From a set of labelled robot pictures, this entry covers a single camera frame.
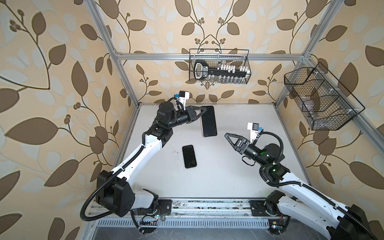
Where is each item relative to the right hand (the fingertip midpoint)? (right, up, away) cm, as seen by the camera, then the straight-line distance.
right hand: (226, 138), depth 65 cm
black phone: (-17, -15, +26) cm, 35 cm away
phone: (-8, +7, +3) cm, 11 cm away
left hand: (-8, +13, +1) cm, 15 cm away
